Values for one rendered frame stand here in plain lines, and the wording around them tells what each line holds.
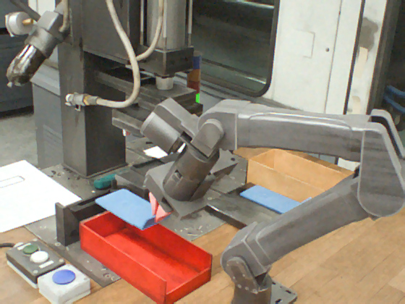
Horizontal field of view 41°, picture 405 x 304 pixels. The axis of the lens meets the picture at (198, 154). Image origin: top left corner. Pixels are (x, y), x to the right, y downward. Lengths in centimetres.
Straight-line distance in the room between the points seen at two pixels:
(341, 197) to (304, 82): 96
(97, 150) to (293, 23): 72
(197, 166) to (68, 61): 60
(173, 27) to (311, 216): 50
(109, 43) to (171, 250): 46
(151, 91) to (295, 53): 67
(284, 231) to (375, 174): 18
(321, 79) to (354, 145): 93
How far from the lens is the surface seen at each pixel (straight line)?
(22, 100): 448
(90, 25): 125
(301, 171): 143
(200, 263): 104
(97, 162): 141
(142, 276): 99
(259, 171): 136
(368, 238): 125
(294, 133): 77
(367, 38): 152
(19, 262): 106
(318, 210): 81
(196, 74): 146
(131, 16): 115
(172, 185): 88
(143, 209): 103
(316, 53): 167
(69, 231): 113
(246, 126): 78
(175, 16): 112
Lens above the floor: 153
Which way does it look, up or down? 24 degrees down
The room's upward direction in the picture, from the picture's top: 3 degrees clockwise
